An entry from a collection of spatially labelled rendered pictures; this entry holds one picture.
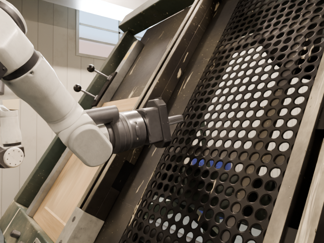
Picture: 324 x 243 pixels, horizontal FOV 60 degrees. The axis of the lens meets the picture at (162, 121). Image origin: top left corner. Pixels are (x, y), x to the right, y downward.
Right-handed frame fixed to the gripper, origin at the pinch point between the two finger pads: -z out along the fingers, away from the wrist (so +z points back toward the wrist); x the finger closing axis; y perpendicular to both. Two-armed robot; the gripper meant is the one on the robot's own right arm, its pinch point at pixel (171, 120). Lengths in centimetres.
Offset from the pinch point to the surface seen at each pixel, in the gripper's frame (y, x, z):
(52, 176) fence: 65, -19, 16
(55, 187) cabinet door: 60, -23, 17
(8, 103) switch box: 369, 28, -18
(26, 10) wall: 386, 158, -68
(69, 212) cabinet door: 36.4, -26.5, 19.9
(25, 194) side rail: 89, -29, 24
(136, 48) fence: 65, 32, -36
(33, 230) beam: 47, -32, 30
